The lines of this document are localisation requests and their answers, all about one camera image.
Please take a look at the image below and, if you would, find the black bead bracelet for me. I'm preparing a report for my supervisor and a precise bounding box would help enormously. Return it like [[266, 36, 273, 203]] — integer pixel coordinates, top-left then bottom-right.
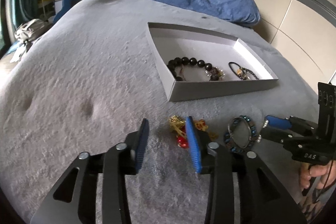
[[166, 56, 221, 82]]

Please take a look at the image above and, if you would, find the blue beaded bracelet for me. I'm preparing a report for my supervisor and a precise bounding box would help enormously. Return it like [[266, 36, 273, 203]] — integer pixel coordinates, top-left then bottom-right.
[[223, 115, 257, 154]]

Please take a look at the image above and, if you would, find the red gold charm jewelry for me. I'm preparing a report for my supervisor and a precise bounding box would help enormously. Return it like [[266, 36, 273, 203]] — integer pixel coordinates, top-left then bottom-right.
[[169, 115, 219, 149]]

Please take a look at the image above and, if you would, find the black camera mount box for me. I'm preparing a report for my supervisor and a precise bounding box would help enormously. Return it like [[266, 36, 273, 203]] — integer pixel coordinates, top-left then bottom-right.
[[317, 82, 335, 144]]

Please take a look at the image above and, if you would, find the white pearl bracelet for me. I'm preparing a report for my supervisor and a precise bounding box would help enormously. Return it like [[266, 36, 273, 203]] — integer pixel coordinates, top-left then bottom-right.
[[256, 119, 270, 143]]

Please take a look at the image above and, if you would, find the person's right hand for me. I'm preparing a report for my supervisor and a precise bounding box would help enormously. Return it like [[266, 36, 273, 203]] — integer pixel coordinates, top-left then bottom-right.
[[299, 161, 335, 190]]

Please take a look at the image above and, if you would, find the black cord bracelet with charm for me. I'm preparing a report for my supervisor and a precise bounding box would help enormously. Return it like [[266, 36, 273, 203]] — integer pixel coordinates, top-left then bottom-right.
[[227, 61, 260, 81]]

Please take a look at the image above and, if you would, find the silver bangle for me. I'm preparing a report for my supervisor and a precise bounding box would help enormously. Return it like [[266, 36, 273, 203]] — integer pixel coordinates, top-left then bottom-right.
[[228, 117, 252, 148]]

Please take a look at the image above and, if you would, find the beige wardrobe with grey stripe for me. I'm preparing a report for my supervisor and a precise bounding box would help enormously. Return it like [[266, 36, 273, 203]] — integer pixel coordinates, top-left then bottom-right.
[[254, 0, 335, 90]]

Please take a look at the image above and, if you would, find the grey fleece bed blanket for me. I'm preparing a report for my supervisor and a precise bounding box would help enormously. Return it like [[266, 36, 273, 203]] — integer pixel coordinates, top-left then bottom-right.
[[1, 0, 318, 223]]

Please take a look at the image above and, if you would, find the grey bag on floor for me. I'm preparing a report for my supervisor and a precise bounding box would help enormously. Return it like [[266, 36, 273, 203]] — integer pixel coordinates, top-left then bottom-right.
[[10, 19, 52, 63]]

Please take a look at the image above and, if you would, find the grey cardboard tray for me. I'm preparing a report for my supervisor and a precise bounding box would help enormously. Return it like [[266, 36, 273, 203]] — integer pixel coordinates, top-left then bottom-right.
[[147, 22, 278, 102]]

